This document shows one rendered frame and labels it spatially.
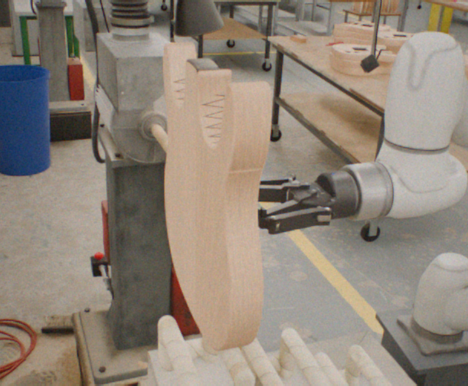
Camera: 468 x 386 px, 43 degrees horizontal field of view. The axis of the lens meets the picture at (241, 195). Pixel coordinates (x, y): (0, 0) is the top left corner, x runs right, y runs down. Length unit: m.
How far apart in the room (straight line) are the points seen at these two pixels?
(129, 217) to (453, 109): 1.41
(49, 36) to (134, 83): 3.76
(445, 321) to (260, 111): 1.31
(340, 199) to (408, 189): 0.11
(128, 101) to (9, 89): 2.97
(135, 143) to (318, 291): 1.76
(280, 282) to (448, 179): 2.44
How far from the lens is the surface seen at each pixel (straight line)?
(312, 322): 3.10
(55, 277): 3.43
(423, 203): 0.98
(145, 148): 1.86
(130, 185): 2.07
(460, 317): 1.84
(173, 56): 0.92
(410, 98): 0.92
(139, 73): 1.49
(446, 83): 0.93
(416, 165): 0.95
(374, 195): 0.93
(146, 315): 2.37
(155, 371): 1.13
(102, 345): 2.46
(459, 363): 1.91
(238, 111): 0.64
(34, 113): 4.52
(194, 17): 1.59
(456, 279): 1.81
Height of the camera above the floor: 1.86
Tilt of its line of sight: 26 degrees down
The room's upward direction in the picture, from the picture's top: 3 degrees clockwise
